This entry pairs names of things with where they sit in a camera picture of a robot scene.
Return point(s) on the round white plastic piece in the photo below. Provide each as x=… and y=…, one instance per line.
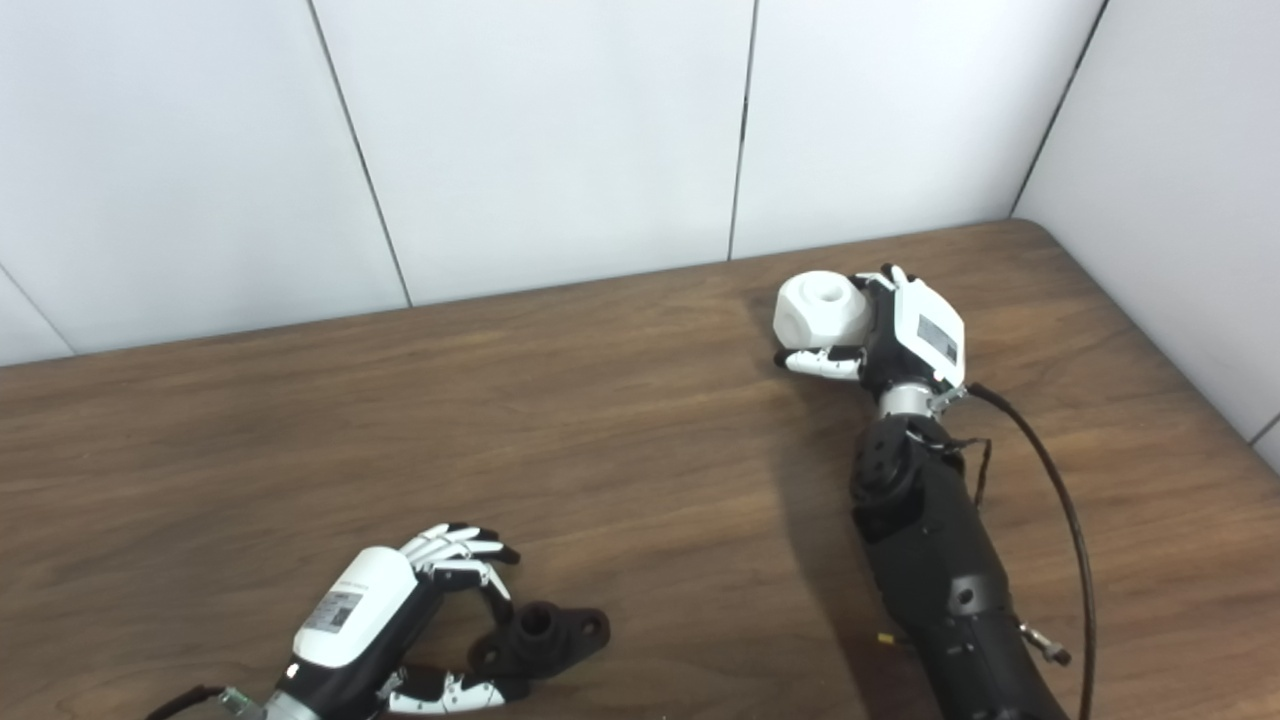
x=820, y=312

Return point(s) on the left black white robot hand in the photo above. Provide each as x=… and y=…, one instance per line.
x=355, y=605

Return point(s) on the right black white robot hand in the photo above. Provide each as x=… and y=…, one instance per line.
x=925, y=330

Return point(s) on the black plastic holder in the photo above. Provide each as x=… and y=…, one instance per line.
x=550, y=640

